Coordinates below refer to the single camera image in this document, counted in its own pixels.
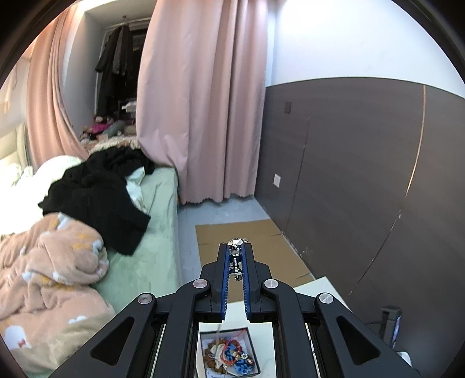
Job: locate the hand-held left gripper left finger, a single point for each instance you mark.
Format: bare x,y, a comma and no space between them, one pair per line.
227,269

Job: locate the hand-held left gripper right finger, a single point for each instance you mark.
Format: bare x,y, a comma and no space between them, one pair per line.
247,269

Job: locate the black jewelry box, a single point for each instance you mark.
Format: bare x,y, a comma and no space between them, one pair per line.
254,349

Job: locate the flat cardboard sheet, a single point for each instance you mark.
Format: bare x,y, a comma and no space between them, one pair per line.
261,232

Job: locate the bed with green sheet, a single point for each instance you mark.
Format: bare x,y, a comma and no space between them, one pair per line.
160,221

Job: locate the white cloth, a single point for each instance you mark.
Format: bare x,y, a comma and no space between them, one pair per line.
135,189

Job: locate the black clothes pile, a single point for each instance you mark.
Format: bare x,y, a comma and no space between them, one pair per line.
94,192

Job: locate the wide pink curtain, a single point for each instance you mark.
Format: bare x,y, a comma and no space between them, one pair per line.
203,101

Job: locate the pink fleece blanket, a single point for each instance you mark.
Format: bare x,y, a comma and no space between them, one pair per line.
54,272

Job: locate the white object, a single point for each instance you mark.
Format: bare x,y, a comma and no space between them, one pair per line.
404,359

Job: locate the pile of plush toys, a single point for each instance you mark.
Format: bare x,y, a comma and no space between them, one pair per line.
105,127

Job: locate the white pillow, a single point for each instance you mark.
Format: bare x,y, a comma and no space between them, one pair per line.
47,169

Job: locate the hanging dark clothes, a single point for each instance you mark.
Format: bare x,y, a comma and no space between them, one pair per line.
116,69

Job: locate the narrow pink curtain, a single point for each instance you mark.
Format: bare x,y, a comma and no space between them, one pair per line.
47,101

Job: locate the beige headboard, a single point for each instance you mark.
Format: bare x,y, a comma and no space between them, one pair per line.
12,145

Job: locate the white wall socket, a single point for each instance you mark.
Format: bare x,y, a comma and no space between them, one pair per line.
276,180

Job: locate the dark wall switch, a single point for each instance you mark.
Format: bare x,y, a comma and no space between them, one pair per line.
287,107

